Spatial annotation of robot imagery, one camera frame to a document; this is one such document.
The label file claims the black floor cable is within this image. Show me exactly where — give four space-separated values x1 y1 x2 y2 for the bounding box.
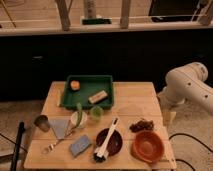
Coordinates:
169 132 213 171

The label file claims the orange fruit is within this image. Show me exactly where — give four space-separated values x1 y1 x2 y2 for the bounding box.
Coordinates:
70 80 80 91

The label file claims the green plastic tray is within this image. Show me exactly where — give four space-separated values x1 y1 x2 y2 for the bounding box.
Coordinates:
61 75 114 109

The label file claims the grey cloth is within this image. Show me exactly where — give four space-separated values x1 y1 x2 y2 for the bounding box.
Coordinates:
50 119 69 139

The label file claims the metal cup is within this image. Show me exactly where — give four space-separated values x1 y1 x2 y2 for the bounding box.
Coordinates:
34 115 50 132

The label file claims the black pole stand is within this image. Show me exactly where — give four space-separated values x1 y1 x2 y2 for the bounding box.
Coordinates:
10 122 25 171

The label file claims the dark grape bunch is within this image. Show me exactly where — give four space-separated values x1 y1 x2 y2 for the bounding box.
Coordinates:
130 120 154 133

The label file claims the green plastic cup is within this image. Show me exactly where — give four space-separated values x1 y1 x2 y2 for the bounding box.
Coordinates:
90 106 104 121

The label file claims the green bean pod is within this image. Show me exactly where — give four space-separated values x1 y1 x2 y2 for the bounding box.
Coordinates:
76 103 82 127

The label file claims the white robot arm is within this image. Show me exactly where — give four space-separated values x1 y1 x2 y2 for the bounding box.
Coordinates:
157 62 213 127

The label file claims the blue sponge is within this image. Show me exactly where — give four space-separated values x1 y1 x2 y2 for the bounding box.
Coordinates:
70 135 91 157

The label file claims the dark purple plate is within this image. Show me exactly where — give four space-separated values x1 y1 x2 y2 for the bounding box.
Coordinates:
96 128 123 156

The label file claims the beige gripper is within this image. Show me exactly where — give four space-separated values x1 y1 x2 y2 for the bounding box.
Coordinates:
157 93 176 127

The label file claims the wooden block eraser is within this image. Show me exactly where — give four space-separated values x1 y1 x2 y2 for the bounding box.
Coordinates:
88 90 108 104

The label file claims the orange bowl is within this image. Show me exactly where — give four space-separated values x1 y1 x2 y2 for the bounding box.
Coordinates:
131 130 164 163

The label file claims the white dish brush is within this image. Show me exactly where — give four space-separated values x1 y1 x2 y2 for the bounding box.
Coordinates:
93 118 118 163

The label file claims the black monitor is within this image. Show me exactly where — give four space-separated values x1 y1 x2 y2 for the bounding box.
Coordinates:
149 0 199 22

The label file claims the dark green box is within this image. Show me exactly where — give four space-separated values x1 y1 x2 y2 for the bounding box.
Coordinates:
82 18 111 25

